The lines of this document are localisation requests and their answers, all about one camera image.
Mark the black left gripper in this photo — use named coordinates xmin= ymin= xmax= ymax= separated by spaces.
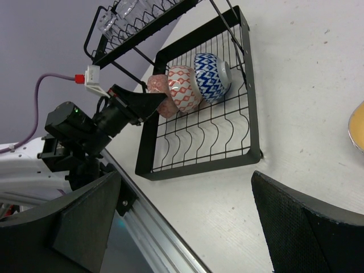
xmin=92 ymin=84 xmax=163 ymax=137

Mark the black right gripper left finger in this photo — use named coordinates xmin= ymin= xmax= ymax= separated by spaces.
xmin=1 ymin=172 xmax=121 ymax=272

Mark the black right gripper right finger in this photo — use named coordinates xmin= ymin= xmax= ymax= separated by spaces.
xmin=251 ymin=171 xmax=363 ymax=272

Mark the pink speckled bowl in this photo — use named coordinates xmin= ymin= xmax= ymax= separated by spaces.
xmin=147 ymin=75 xmax=179 ymax=119

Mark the yellow square plate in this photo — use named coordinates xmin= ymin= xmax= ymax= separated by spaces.
xmin=348 ymin=102 xmax=364 ymax=154

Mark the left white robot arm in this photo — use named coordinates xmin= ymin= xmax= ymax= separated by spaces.
xmin=1 ymin=85 xmax=167 ymax=207

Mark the blue patterned bowl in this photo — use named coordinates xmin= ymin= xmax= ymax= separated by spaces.
xmin=193 ymin=53 xmax=232 ymax=104

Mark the clear glass cup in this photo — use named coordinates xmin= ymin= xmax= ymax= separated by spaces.
xmin=97 ymin=13 xmax=117 ymax=39
xmin=115 ymin=0 xmax=143 ymax=19

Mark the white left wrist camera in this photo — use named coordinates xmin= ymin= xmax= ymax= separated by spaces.
xmin=84 ymin=65 xmax=108 ymax=97

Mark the black wire dish rack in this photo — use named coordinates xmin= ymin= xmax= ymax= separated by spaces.
xmin=83 ymin=0 xmax=264 ymax=181

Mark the aluminium mounting rail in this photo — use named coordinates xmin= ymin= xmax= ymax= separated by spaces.
xmin=101 ymin=150 xmax=210 ymax=272

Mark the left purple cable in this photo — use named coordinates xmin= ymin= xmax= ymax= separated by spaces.
xmin=0 ymin=73 xmax=86 ymax=154

